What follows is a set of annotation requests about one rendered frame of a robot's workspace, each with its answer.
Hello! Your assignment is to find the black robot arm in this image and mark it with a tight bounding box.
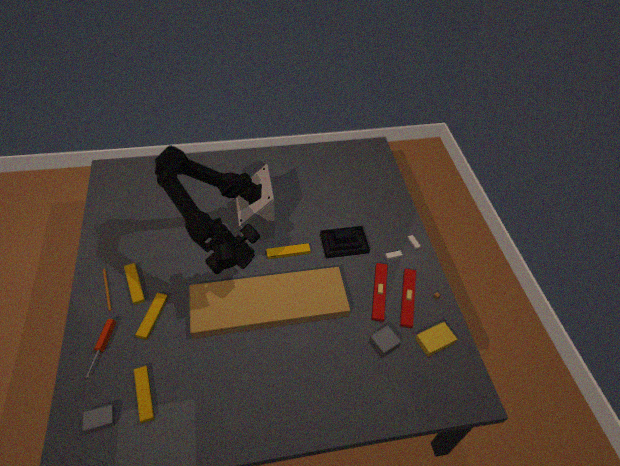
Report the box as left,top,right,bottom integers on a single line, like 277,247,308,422
155,145,262,269

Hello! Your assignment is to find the beige flat bar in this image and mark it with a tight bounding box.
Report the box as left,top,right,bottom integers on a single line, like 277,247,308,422
385,250,402,260
407,235,420,250

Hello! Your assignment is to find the red-handled awl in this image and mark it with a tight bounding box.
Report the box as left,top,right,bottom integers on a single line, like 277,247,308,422
86,319,117,378

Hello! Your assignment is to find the tan wooden floor panel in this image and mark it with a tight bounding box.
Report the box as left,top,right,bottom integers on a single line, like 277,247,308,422
189,267,350,339

